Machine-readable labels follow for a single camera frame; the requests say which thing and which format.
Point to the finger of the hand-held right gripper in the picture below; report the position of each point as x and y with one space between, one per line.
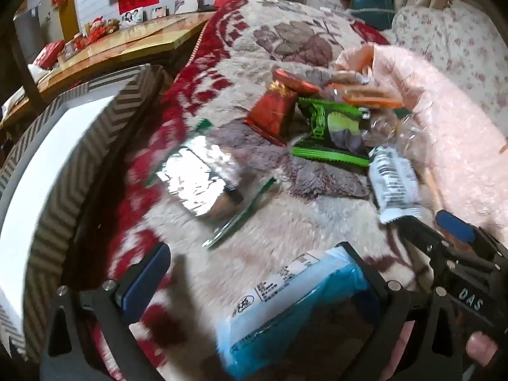
456 226
428 246

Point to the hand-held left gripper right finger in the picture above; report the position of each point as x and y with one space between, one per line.
391 297

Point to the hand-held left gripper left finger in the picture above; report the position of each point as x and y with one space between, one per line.
145 285

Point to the white snack packet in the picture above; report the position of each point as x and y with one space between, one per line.
391 178

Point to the blue snack packet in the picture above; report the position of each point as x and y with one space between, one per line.
293 305

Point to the chevron patterned box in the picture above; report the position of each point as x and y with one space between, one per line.
55 222

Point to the clear bag of red dates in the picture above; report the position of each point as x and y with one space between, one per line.
401 131

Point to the silver green-edged snack packet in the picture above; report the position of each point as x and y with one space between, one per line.
190 174

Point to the green snack packet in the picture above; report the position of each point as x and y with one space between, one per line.
329 127

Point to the orange cracker packet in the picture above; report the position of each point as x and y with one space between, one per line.
365 95

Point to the red snack packet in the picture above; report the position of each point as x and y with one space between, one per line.
274 111

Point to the person's right hand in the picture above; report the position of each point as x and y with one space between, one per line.
482 351

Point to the pink quilt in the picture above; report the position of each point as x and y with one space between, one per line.
448 127

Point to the floral bedsheet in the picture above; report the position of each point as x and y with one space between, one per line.
456 43

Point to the teal bag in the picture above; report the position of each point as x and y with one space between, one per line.
371 0

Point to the wooden table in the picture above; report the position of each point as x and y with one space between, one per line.
131 43

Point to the red gift box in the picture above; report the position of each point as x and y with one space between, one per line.
49 53

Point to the red plush doll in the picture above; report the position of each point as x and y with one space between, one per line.
95 28

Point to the brown plush bear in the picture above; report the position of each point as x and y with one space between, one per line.
112 25

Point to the grey cabinet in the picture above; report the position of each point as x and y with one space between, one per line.
26 31

